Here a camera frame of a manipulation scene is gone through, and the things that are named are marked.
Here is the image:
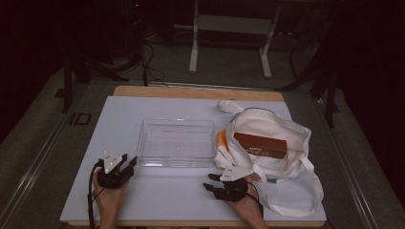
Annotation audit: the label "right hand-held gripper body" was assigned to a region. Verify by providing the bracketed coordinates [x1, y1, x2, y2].
[213, 165, 254, 203]

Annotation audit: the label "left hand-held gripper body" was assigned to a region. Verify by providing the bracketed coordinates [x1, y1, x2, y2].
[96, 152, 135, 191]

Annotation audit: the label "clear plastic container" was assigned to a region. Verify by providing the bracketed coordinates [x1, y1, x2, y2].
[136, 117, 218, 169]

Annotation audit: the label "brown rectangular box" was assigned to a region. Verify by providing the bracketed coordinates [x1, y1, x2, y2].
[233, 132, 288, 160]

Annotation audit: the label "white canvas tote bag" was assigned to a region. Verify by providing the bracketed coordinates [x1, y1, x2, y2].
[213, 99, 325, 219]

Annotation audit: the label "person's left hand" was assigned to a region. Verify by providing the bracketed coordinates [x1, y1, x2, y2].
[92, 173, 129, 220]

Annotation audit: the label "person's right hand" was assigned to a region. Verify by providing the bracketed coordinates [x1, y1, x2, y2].
[223, 183, 265, 221]

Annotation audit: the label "orange packet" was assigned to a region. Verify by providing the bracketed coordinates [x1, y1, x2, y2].
[217, 129, 230, 153]

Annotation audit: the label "white table mat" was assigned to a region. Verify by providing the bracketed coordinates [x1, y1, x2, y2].
[59, 95, 328, 223]

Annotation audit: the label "wooden table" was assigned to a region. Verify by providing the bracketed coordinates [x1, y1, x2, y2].
[67, 85, 327, 228]

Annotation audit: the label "black metal stand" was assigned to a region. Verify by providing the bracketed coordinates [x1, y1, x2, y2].
[54, 53, 75, 115]
[324, 71, 340, 129]

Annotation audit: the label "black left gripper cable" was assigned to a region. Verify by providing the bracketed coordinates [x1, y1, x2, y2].
[87, 158, 106, 229]

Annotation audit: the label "black floor cables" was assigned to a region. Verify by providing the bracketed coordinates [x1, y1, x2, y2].
[139, 37, 170, 89]

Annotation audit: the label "white metal stand frame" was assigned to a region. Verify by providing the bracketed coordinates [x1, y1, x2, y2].
[188, 0, 283, 79]

